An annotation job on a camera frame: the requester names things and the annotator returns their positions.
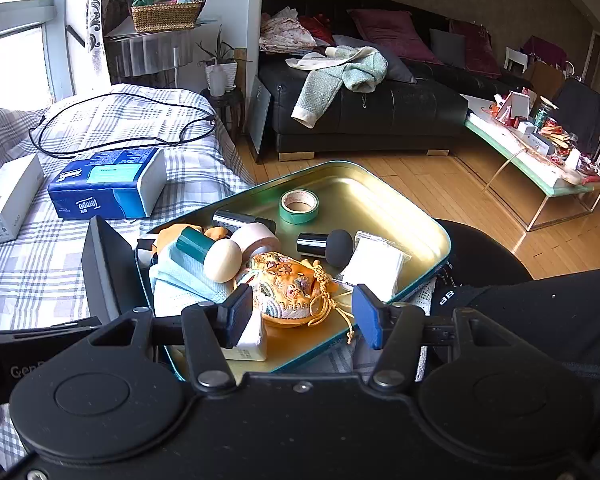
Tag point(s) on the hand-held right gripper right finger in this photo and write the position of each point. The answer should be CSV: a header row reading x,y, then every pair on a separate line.
x,y
367,317

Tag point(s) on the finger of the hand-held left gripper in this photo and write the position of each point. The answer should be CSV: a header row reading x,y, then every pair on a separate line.
x,y
5,360

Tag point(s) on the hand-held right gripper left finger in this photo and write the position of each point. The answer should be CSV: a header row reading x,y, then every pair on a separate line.
x,y
237,317

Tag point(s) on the white tissue pack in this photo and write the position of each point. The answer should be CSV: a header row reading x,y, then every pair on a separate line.
x,y
252,347

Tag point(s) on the clear-wrapped white pack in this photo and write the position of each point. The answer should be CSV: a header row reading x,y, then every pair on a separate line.
x,y
377,265

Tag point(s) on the embroidered orange pouch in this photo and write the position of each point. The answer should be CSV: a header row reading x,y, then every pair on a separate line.
x,y
285,290

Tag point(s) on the blue face mask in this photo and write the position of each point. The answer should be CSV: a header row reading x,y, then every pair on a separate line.
x,y
180,285

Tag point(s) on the black makeup sponge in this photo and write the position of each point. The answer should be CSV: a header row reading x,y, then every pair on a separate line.
x,y
335,249

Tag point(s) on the pink tape roll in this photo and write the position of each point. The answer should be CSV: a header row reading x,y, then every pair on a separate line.
x,y
257,240

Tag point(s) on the black tube with clear cap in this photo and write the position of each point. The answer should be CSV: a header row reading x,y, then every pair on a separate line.
x,y
240,221

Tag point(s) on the orange plush toy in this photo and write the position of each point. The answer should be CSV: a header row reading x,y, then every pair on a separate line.
x,y
167,235

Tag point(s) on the gold and teal tin tray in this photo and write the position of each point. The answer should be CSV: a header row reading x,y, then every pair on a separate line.
x,y
375,205

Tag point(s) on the green tape roll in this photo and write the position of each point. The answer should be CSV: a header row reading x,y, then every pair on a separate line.
x,y
300,207

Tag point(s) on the white lace cloth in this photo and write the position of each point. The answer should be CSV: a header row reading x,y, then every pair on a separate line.
x,y
420,310

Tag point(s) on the grey plaid blanket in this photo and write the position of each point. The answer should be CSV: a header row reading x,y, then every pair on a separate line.
x,y
45,270

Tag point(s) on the black round stool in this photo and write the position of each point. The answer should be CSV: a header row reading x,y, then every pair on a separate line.
x,y
485,255

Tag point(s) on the white phone box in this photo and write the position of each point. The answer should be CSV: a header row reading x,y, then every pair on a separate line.
x,y
5,200

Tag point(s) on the blue tissue pack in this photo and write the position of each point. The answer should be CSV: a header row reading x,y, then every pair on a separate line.
x,y
105,185

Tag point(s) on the leaning dark framed panel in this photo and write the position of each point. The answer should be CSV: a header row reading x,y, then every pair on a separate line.
x,y
259,115

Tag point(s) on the black leather sofa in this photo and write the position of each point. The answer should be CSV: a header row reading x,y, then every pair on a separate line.
x,y
405,115

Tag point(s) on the dark wooden plant stand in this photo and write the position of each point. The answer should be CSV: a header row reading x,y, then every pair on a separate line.
x,y
227,110

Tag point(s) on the glass coffee table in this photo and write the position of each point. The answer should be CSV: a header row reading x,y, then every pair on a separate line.
x,y
530,175

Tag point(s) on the green knit cardigan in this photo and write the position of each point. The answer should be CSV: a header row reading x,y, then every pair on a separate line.
x,y
345,77

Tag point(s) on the potted plant in white pot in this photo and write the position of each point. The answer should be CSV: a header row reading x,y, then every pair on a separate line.
x,y
221,72

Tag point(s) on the grey pillow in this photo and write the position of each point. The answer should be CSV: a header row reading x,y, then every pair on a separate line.
x,y
395,67

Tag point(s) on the clutter of small boxes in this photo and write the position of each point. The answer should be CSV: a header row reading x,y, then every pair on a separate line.
x,y
545,135

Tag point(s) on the clear glass side table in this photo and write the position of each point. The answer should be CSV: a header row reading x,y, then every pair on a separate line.
x,y
150,55

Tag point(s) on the small grey cushion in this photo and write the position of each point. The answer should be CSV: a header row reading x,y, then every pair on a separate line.
x,y
447,49

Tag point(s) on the large red cushion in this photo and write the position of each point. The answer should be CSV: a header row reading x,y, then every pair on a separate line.
x,y
392,35

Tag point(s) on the floral cloth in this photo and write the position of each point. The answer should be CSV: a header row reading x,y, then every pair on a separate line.
x,y
282,32

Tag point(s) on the dark red cushion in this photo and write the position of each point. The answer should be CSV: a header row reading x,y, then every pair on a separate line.
x,y
477,47

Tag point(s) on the black chair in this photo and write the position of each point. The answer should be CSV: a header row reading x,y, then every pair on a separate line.
x,y
577,110

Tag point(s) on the white chair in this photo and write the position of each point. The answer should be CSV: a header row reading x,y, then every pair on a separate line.
x,y
515,60

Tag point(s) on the wicker basket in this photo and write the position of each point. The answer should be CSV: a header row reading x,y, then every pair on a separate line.
x,y
166,16

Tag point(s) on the window frame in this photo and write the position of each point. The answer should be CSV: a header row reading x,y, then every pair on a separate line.
x,y
25,25

